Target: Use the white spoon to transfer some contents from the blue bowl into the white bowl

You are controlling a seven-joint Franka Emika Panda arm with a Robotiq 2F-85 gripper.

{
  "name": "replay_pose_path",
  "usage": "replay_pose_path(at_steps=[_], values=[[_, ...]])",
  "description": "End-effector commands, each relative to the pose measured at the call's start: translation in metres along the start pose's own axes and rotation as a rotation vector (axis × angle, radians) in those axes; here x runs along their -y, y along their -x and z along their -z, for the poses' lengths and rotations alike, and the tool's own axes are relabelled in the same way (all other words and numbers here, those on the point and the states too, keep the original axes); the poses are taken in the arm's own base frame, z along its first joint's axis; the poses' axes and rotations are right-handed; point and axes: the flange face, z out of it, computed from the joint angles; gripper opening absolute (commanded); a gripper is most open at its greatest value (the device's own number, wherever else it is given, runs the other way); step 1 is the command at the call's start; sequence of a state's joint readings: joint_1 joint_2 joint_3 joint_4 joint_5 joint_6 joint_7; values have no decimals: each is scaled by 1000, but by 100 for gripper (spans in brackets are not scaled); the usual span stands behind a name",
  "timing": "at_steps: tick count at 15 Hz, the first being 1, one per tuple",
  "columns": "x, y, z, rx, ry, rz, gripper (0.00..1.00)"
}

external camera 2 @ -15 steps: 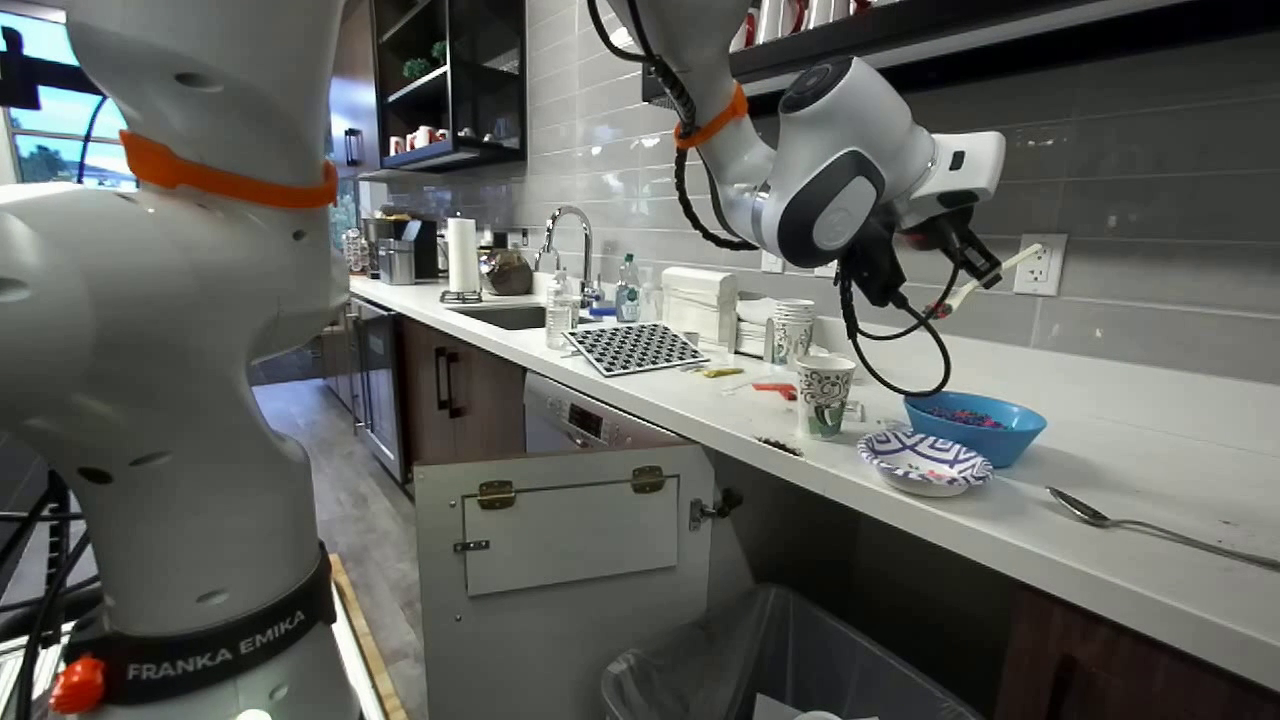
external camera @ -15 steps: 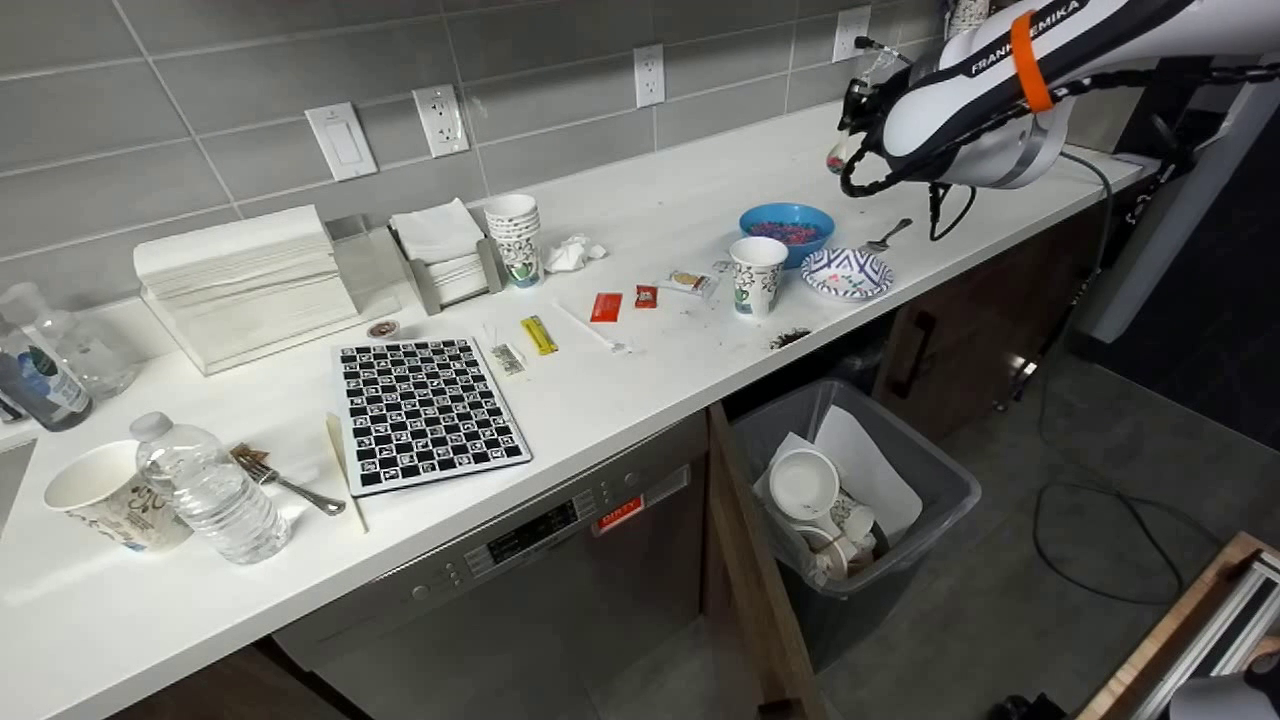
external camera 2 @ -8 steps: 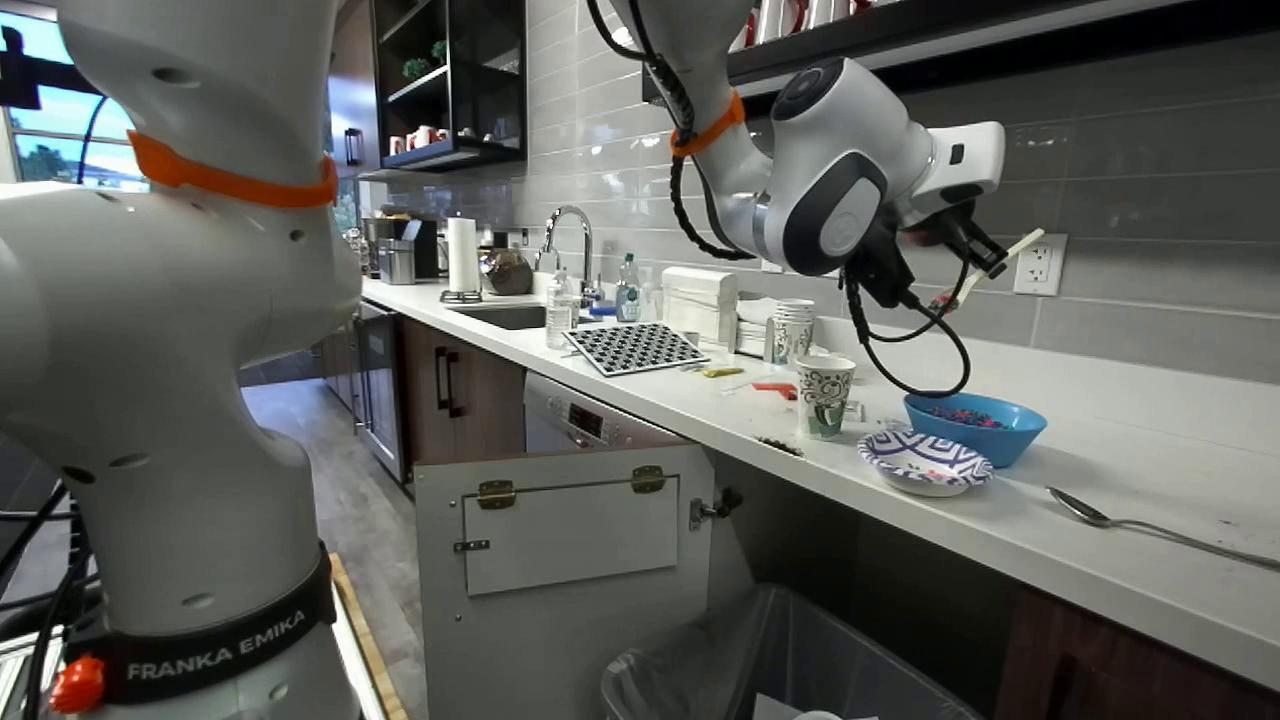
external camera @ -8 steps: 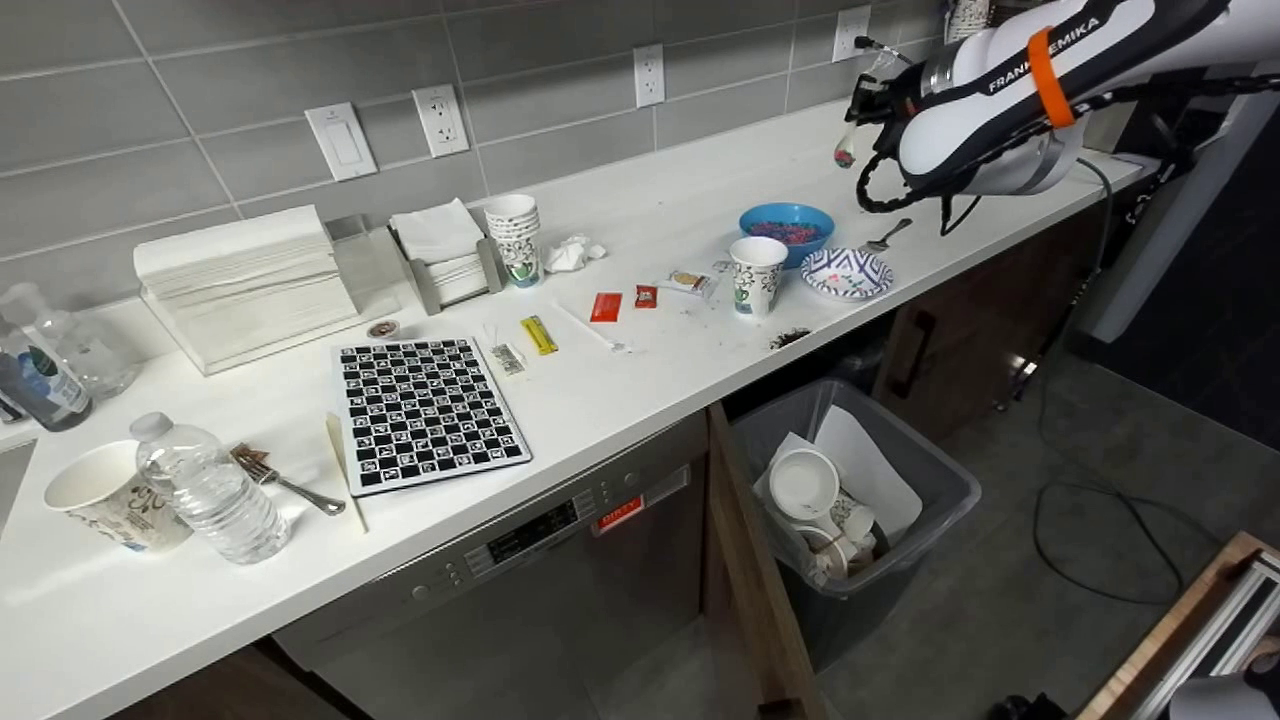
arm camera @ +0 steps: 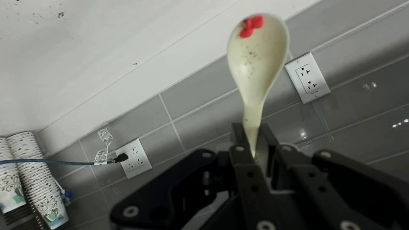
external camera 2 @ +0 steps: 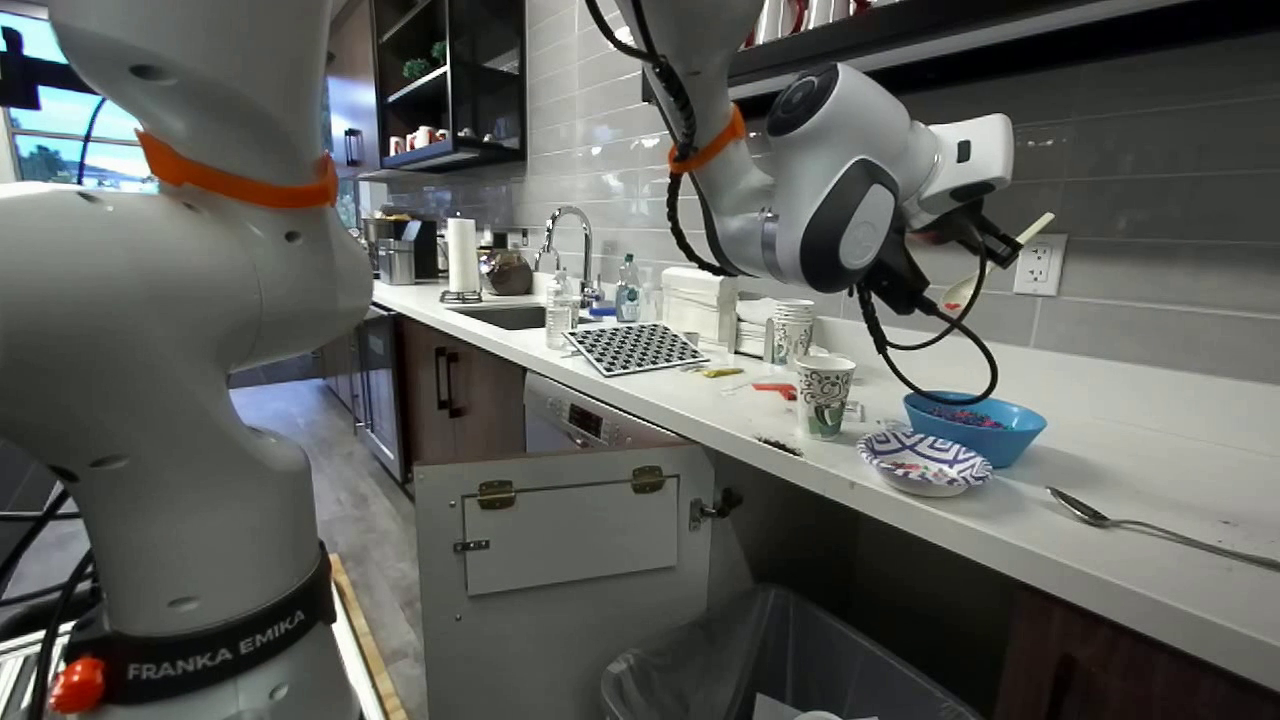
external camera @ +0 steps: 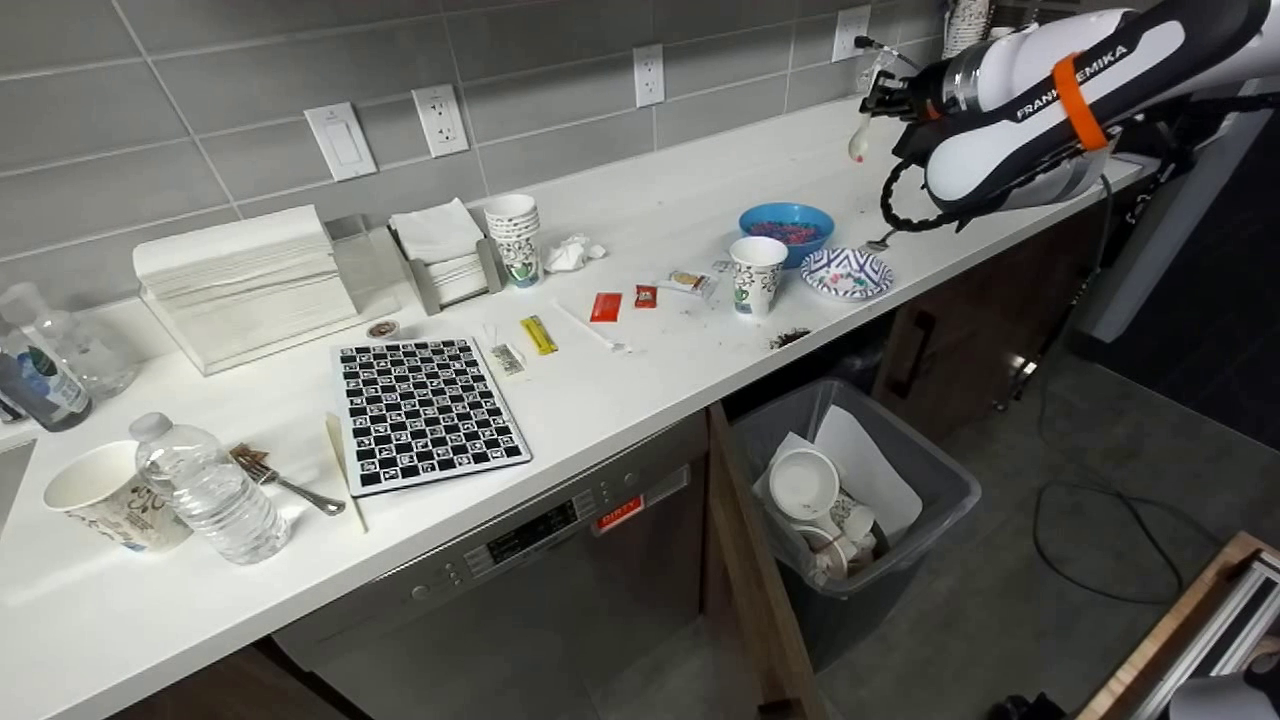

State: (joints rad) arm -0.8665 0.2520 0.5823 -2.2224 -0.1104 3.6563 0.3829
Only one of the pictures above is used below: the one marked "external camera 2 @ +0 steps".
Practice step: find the soap bottle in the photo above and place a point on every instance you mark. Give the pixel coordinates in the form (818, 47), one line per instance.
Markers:
(630, 288)

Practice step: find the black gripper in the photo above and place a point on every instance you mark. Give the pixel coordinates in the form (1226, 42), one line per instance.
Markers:
(942, 227)

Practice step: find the white blue patterned bowl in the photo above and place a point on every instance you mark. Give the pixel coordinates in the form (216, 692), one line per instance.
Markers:
(927, 462)

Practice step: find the steel dishwasher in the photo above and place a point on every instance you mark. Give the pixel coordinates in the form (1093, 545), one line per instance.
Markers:
(584, 422)

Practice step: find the paper towel roll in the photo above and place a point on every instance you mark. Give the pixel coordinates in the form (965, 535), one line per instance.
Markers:
(462, 260)

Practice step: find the dark kettle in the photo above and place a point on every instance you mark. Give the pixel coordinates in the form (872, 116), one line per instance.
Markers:
(510, 268)

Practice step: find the coffee maker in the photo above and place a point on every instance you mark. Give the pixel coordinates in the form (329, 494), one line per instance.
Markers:
(407, 246)

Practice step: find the black pen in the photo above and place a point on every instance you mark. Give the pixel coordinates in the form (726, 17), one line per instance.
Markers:
(782, 446)

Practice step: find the clear plastic cups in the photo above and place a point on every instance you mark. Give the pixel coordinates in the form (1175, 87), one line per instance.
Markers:
(794, 330)

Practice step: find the white dish rack box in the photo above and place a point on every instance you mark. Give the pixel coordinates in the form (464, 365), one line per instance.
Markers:
(697, 305)

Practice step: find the metal napkin holder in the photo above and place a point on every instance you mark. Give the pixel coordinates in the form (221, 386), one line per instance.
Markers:
(754, 330)

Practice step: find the brown cabinet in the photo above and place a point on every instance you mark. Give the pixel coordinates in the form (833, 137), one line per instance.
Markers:
(462, 400)

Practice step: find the chrome faucet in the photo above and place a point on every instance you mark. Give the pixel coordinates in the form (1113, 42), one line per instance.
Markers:
(584, 243)

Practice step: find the black wall shelf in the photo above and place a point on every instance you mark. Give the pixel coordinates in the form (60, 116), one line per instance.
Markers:
(447, 81)

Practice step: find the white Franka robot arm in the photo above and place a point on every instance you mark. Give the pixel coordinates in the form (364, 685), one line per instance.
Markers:
(163, 333)

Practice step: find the open cabinet door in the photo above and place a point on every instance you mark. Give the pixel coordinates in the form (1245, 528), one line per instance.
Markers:
(560, 624)

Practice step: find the white wall outlet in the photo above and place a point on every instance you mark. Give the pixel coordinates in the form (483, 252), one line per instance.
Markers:
(1042, 274)

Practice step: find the yellow packet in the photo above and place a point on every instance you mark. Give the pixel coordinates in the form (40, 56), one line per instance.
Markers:
(723, 370)

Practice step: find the grey trash bin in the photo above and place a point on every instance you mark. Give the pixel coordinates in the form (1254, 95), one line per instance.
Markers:
(800, 665)

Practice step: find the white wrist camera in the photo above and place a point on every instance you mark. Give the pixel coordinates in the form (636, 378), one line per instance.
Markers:
(972, 147)

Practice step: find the metal spoon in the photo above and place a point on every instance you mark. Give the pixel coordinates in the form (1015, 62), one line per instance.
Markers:
(1082, 508)

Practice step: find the black white checkered mat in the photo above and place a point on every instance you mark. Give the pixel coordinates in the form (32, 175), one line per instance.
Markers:
(634, 349)

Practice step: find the clear plastic water bottle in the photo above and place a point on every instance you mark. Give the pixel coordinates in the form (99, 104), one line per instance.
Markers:
(560, 316)

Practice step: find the patterned paper cup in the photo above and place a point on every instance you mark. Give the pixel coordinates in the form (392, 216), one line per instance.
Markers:
(830, 399)

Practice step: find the red sauce packet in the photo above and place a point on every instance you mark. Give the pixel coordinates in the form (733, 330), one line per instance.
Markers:
(777, 390)

